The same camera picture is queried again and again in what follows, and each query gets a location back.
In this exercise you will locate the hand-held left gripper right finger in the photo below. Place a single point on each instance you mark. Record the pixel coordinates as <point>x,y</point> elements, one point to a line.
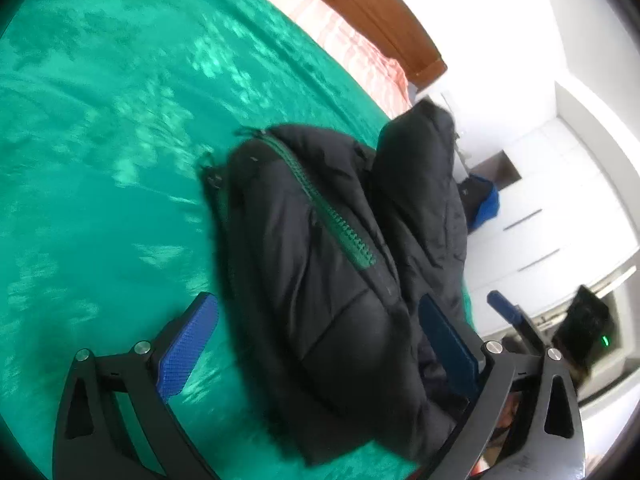
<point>450,345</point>

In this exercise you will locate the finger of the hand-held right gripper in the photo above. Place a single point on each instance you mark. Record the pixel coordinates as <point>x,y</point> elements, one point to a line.
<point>510,310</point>

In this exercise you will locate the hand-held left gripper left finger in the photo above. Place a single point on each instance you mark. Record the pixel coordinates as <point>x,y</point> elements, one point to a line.
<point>187,345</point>

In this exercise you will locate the black puffer jacket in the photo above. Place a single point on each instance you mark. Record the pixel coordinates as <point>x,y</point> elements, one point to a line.
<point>300,260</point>

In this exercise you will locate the blue garment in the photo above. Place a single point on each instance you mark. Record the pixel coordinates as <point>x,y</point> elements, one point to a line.
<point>490,207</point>

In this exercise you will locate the black coat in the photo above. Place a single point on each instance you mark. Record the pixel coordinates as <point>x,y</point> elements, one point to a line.
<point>470,195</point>

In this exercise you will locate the white wardrobe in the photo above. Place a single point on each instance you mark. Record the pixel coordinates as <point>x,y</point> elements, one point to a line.
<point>550,185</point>

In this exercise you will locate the green plush blanket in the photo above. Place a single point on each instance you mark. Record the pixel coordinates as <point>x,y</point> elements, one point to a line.
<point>100,160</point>

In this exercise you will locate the pink striped bed sheet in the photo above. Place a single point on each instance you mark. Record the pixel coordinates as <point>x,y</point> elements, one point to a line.
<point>350,45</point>

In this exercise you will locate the wooden headboard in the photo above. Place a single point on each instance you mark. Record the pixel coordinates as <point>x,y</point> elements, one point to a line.
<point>380,15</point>

